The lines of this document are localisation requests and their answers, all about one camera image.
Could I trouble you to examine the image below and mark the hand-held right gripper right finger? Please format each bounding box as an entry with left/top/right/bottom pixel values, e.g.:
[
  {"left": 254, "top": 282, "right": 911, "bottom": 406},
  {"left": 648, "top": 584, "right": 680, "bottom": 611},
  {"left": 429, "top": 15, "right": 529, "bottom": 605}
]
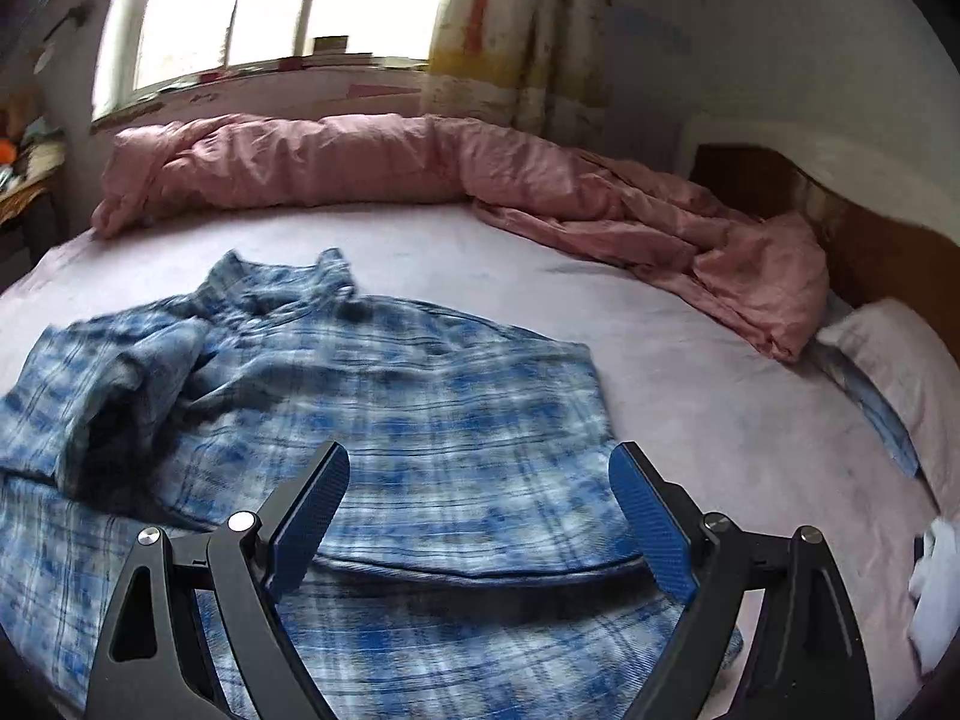
[{"left": 609, "top": 441, "right": 875, "bottom": 720}]

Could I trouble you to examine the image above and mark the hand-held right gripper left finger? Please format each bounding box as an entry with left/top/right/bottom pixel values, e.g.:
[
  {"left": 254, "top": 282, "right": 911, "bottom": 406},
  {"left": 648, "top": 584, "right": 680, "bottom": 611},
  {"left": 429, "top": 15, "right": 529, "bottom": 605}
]
[{"left": 84, "top": 441, "right": 351, "bottom": 720}]

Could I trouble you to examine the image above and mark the blue plaid shirt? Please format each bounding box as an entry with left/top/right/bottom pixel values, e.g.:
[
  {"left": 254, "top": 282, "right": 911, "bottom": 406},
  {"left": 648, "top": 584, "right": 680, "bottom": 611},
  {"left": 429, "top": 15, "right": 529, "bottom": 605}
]
[{"left": 0, "top": 247, "right": 743, "bottom": 720}]

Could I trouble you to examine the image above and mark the bed with pink sheet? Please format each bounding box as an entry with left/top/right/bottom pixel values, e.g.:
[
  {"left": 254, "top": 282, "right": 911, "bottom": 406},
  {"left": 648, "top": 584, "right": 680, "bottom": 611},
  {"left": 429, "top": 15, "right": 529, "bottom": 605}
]
[{"left": 0, "top": 199, "right": 953, "bottom": 720}]

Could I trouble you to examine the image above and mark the blue grey pillowcase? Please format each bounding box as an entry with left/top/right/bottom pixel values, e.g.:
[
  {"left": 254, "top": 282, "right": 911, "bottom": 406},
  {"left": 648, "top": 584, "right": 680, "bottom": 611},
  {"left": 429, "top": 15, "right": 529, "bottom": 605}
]
[{"left": 817, "top": 349, "right": 922, "bottom": 477}]

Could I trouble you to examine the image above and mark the white cloth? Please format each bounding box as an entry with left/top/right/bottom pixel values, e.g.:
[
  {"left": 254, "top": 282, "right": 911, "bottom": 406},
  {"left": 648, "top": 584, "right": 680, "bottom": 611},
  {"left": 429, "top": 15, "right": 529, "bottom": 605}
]
[{"left": 907, "top": 517, "right": 950, "bottom": 672}]

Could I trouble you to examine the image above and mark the pink pillow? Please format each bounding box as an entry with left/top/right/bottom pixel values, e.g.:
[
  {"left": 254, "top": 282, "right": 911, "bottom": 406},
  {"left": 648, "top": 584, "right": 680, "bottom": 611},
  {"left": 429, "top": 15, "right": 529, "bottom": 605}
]
[{"left": 817, "top": 298, "right": 960, "bottom": 511}]

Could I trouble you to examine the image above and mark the wooden headboard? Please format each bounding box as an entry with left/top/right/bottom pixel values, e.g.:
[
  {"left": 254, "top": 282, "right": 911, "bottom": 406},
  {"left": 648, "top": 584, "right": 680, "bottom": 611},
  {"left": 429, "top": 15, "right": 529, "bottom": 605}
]
[{"left": 688, "top": 144, "right": 960, "bottom": 338}]

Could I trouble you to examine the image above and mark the pink duvet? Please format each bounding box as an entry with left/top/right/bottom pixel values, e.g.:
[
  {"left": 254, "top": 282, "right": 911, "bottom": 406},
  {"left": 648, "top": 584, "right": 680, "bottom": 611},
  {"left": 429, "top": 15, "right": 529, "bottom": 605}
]
[{"left": 91, "top": 114, "right": 830, "bottom": 362}]

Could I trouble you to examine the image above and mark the white headboard cover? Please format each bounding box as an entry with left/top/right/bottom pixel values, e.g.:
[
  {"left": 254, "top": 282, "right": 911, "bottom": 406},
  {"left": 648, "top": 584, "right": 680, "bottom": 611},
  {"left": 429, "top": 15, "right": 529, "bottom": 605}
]
[{"left": 675, "top": 112, "right": 960, "bottom": 241}]

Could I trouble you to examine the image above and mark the carved wooden side table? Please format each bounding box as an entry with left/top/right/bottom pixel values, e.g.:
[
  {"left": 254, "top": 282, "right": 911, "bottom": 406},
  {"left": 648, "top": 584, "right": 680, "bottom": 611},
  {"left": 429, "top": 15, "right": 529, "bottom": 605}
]
[{"left": 0, "top": 142, "right": 68, "bottom": 271}]

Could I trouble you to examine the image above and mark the tree print curtain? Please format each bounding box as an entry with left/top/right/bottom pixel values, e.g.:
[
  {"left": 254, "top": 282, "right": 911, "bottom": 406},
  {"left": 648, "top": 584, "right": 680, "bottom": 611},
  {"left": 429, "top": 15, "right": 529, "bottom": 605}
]
[{"left": 424, "top": 0, "right": 612, "bottom": 128}]

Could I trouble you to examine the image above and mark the white framed window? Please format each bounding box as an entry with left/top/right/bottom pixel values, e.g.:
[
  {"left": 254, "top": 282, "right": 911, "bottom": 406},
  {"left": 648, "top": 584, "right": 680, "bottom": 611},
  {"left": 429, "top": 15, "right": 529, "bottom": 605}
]
[{"left": 90, "top": 0, "right": 481, "bottom": 121}]

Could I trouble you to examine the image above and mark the wall lamp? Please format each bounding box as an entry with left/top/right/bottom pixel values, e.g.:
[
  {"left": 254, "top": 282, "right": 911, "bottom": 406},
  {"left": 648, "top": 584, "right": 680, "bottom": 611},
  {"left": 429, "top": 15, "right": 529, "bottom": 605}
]
[{"left": 37, "top": 4, "right": 92, "bottom": 53}]

